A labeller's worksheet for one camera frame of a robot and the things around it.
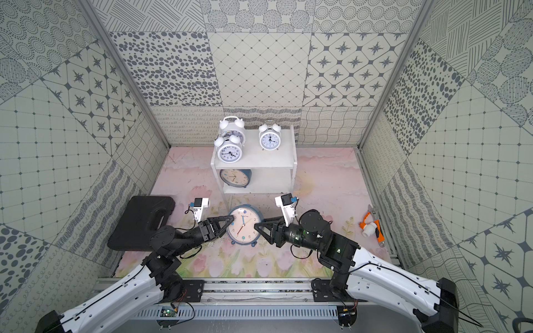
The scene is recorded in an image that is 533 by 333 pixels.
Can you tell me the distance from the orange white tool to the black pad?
884mm

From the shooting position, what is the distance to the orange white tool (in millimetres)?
877

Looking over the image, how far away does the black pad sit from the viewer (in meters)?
0.83
